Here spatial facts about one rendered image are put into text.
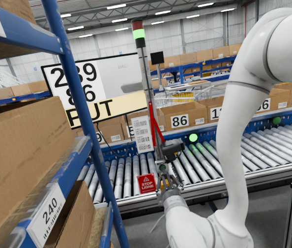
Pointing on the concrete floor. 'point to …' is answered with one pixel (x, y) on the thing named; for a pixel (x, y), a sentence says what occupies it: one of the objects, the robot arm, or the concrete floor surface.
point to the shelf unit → (102, 171)
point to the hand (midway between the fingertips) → (163, 172)
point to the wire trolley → (183, 98)
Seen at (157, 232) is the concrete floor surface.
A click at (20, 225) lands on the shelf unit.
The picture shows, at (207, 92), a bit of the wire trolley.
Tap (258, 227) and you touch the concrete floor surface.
